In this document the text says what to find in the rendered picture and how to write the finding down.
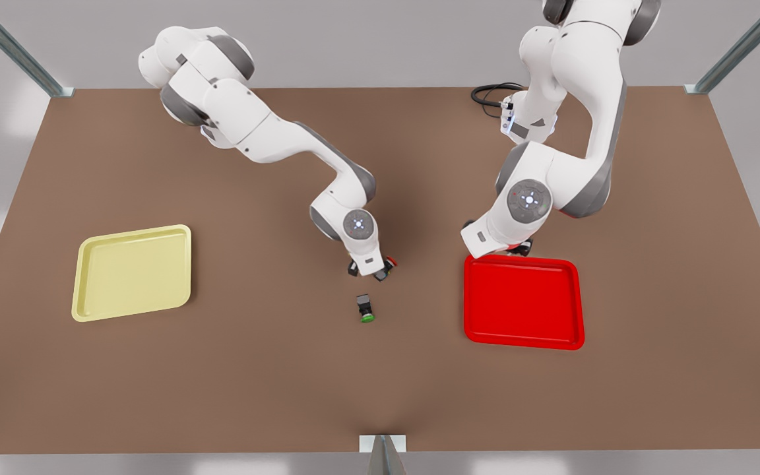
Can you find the red tray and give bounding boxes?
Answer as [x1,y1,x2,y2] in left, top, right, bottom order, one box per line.
[463,254,585,351]

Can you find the pale yellow tray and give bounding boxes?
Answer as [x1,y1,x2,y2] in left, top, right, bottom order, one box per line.
[71,224,193,323]

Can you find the black cable loop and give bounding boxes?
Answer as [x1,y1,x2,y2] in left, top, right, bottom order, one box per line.
[470,82,527,120]

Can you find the silver frame post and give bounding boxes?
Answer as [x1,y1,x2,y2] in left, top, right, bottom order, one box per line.
[684,0,760,95]
[360,434,407,475]
[0,0,75,98]

